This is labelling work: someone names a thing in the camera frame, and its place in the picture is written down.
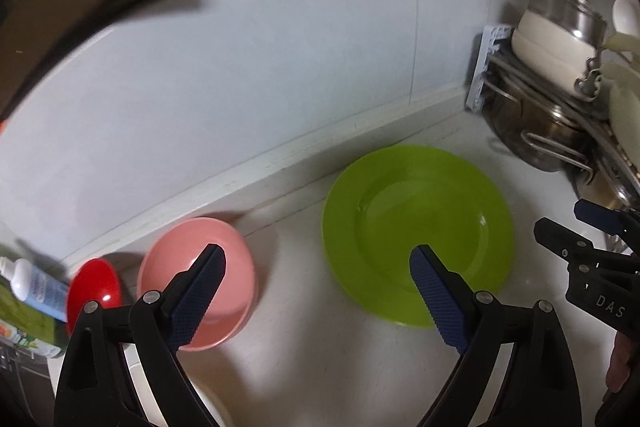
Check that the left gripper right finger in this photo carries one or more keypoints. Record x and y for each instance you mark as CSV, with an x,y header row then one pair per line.
x,y
540,386

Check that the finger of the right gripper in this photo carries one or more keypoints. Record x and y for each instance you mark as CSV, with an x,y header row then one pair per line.
x,y
623,223
573,247

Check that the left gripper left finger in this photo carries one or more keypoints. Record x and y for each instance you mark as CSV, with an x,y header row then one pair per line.
x,y
95,387

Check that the red black bowl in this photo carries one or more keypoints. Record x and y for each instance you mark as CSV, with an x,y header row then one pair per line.
x,y
96,280

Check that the pink bowl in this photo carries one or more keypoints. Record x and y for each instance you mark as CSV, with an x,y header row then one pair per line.
x,y
231,285

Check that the green plate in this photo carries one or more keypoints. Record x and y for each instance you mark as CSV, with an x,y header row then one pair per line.
x,y
392,200

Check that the cream white bowl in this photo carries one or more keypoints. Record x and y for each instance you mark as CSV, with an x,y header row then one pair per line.
x,y
213,404

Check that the person's right hand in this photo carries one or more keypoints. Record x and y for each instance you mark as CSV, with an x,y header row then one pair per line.
x,y
618,368

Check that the stainless steel pot lower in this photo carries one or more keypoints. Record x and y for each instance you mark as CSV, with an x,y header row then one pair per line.
x,y
604,185

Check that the stainless steel pot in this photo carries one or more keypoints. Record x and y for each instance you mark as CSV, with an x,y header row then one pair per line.
x,y
604,185
532,127

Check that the green dish soap bottle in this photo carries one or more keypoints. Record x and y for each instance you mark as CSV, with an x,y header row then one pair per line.
x,y
30,329

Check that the white blue pump bottle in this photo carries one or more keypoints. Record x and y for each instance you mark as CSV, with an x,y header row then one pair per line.
x,y
35,288

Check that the stainless steel pot upper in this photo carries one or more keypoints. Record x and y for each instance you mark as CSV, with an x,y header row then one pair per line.
x,y
532,127

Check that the cream ceramic teapot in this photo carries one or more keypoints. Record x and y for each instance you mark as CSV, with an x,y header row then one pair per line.
x,y
624,94

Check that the cream pot with glass lid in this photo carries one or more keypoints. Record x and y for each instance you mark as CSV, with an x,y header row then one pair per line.
x,y
561,41

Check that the white hanging ladle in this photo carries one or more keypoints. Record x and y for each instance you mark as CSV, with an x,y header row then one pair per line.
x,y
626,17

